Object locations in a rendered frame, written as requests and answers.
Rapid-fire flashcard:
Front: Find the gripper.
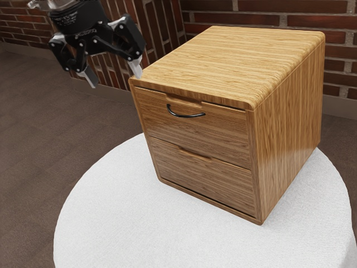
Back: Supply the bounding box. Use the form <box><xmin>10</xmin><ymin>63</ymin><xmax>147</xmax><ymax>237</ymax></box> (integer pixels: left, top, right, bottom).
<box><xmin>48</xmin><ymin>1</ymin><xmax>147</xmax><ymax>89</ymax></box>

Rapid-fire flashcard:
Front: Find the wooden two-drawer cabinet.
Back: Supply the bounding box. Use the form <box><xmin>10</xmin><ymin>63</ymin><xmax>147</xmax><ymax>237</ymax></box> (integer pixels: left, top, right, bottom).
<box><xmin>128</xmin><ymin>25</ymin><xmax>326</xmax><ymax>226</ymax></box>

